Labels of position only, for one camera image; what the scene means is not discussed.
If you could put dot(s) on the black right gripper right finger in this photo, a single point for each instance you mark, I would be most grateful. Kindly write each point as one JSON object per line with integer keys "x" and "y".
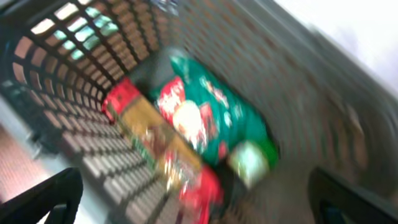
{"x": 335, "y": 200}

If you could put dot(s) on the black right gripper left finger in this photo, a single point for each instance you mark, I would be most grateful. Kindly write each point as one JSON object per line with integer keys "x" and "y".
{"x": 58, "y": 197}

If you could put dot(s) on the grey plastic basket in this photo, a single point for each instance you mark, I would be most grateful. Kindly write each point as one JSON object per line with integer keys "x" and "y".
{"x": 59, "y": 59}

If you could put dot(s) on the green lid jar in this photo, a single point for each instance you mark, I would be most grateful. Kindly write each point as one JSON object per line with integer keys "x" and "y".
{"x": 253, "y": 160}

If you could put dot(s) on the red spaghetti packet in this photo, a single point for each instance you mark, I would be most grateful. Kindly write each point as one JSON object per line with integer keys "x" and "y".
{"x": 197, "y": 185}

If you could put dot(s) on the green Nescafe coffee bag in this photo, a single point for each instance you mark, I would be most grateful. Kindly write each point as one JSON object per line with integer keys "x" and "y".
{"x": 206, "y": 112}

